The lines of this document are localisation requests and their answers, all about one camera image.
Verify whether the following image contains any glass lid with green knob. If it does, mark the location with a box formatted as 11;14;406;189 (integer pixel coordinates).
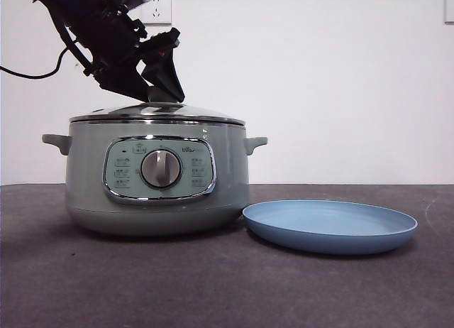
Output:
69;86;246;126

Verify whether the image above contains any pale green electric steamer pot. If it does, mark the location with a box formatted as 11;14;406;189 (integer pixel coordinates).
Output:
41;120;269;236

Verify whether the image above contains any blue round plate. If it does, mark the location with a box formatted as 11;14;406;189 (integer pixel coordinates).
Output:
242;199;419;255

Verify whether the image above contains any white wall power socket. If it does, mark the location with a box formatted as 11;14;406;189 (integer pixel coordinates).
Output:
140;0;173;26

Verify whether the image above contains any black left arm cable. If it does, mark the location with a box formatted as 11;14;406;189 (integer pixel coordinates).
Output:
0;45;77;79

